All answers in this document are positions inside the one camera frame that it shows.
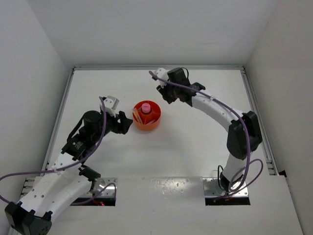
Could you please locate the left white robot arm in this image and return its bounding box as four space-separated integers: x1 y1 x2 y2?
5 111 133 235

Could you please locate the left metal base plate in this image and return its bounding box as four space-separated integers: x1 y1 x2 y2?
81 178 118 198

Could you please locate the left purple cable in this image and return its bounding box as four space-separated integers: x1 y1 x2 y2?
0 95 117 205

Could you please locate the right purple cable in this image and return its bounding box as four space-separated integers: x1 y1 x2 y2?
149 70 264 196

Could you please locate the metal base plate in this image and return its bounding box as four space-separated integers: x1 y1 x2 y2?
203 177 248 198
81 178 118 198

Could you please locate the orange round organizer container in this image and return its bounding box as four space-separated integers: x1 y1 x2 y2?
133 100 161 132

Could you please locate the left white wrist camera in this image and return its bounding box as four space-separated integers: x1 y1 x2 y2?
100 95 119 117

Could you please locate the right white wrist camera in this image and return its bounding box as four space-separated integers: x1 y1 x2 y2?
153 68 169 89

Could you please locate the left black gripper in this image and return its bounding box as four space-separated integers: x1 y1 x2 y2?
92 109 132 142

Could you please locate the pink glue bottle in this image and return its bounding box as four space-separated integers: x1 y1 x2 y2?
141 103 152 114

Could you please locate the pink thin pencil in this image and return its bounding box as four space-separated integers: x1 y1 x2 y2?
133 111 144 124

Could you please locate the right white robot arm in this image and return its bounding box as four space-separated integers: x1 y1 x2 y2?
151 68 263 193

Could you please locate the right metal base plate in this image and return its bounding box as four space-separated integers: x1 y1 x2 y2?
203 177 248 198

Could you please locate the purple cable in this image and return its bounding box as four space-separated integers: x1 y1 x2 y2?
0 95 117 205
149 70 264 196

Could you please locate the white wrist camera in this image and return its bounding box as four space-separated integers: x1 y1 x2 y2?
153 68 169 89
100 95 119 117

